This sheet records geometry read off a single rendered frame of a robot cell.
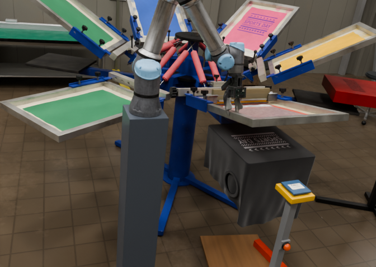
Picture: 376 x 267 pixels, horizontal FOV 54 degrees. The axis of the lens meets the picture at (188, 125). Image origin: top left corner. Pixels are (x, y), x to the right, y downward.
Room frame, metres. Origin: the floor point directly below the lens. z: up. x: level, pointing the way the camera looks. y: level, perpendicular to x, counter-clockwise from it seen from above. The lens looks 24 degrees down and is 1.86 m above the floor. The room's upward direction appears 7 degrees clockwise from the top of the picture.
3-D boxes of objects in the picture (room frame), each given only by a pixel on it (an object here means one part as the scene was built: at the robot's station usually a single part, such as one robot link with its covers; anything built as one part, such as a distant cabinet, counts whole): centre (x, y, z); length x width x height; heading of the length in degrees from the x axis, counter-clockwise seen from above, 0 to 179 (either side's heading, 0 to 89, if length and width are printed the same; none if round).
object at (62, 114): (2.26, 0.56, 1.05); 1.08 x 0.61 x 0.23; 145
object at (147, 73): (1.61, 0.21, 1.37); 0.13 x 0.12 x 0.14; 13
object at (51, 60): (3.07, 0.70, 0.91); 1.34 x 0.41 x 0.08; 85
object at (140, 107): (1.61, 0.21, 1.25); 0.15 x 0.15 x 0.10
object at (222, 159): (1.92, -0.26, 0.77); 0.46 x 0.09 x 0.36; 25
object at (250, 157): (1.99, -0.43, 0.95); 0.48 x 0.44 x 0.01; 25
